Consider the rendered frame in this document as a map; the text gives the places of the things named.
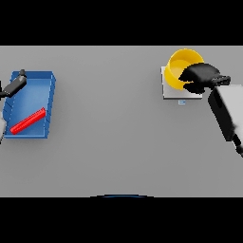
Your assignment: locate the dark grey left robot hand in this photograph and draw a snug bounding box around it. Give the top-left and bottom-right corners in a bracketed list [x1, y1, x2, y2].
[0, 68, 28, 99]

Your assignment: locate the pale square measuring scale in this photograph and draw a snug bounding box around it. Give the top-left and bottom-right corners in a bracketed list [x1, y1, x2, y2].
[160, 65, 203, 105]

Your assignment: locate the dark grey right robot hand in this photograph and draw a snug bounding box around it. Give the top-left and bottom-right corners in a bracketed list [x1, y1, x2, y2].
[178, 63, 232, 95]

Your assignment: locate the blue tray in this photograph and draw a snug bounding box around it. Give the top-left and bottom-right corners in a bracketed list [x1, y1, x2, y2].
[2, 70, 57, 140]

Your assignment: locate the red beaker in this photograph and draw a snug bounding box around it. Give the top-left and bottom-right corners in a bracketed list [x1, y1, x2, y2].
[9, 106, 47, 136]

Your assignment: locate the yellow bowl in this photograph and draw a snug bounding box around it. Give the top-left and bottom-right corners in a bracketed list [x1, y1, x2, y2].
[163, 47, 205, 91]

